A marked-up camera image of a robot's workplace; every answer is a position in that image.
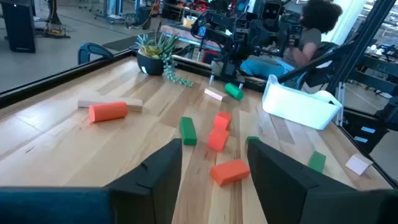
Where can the orange rectangular block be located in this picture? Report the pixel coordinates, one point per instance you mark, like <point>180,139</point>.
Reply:
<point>230,172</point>
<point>217,140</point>

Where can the translucent white plastic bin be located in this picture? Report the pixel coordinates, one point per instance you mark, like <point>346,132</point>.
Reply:
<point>295,109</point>

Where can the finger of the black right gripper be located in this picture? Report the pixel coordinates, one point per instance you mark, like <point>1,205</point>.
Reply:
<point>240,81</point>
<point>213,73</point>

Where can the black cabinet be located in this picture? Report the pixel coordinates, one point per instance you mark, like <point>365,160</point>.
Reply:
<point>18,25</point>

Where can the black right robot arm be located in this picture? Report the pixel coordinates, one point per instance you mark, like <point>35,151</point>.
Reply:
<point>236,28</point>

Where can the pink small block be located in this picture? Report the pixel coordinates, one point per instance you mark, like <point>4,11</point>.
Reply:
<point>214,93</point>

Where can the black equipment with blue labels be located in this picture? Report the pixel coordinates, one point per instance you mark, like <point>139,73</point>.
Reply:
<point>373,121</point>

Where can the black floor mat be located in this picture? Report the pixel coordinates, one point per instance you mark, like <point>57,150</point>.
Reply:
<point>124,43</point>

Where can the small green block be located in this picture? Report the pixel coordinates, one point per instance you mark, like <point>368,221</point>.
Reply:
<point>251,139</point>

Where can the orange cube block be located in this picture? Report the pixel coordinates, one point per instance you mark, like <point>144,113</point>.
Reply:
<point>223,119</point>

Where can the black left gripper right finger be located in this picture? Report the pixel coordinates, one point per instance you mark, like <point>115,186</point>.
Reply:
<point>280,193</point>

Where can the orange cylinder block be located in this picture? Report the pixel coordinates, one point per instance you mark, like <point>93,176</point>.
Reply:
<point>109,111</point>

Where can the black office chair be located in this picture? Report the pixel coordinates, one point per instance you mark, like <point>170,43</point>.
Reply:
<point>326,49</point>

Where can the black table clamp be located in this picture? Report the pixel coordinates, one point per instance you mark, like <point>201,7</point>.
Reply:
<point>93,48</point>

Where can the yellow box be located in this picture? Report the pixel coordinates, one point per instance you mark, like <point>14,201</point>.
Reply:
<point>188,22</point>

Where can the long green block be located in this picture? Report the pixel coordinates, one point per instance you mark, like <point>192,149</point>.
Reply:
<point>188,132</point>

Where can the long natural wood block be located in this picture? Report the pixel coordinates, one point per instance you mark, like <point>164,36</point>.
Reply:
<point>93,102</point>

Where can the potted succulent plant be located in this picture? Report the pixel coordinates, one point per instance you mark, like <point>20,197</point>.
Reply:
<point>150,63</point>

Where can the person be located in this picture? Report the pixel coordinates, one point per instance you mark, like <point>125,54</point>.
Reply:
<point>320,15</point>

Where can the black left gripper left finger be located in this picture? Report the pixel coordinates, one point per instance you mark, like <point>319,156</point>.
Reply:
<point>149,193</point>

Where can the green cylinder block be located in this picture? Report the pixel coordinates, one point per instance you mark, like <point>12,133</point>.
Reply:
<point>234,91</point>

